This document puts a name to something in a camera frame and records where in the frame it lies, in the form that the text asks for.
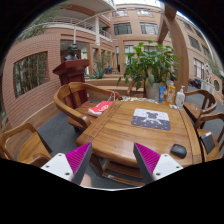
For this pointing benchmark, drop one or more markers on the white pump bottle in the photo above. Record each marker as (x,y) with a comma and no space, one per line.
(180,98)

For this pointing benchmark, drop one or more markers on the large green potted plant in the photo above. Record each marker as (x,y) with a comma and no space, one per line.
(150,70)

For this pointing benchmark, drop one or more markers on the dark red wooden pedestal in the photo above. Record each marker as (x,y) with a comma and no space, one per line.
(71,71)

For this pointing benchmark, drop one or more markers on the wooden armchair near right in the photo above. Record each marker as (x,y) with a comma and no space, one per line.
(219,141)

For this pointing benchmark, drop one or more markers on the wooden armchair far left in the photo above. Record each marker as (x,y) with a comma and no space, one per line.
(73,101)

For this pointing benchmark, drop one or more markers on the wooden armchair far right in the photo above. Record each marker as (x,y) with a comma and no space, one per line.
(208,104)

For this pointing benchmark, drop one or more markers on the dark bust statue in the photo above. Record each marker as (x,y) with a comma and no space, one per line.
(72,50)

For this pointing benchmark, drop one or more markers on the yellow bottle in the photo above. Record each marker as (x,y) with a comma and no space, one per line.
(170,93)

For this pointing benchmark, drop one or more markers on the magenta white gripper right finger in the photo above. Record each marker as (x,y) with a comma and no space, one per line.
(154,166)

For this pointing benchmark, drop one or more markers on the dark tablet on chair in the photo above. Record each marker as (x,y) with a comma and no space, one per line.
(208,142)

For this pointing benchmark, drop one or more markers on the wooden armchair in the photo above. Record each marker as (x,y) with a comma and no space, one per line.
(208,104)
(219,141)
(73,101)
(24,144)

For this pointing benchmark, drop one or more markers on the wooden table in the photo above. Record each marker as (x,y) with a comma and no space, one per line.
(113,136)

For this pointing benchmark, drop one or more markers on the black computer mouse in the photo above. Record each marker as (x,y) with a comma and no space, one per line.
(179,151)

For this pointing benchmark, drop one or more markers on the wooden armchair near left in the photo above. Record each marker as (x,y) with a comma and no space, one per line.
(24,144)

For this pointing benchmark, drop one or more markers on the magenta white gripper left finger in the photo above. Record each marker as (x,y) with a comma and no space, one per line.
(72,166)

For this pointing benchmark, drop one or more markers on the blue tube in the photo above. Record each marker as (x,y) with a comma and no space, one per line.
(161,93)

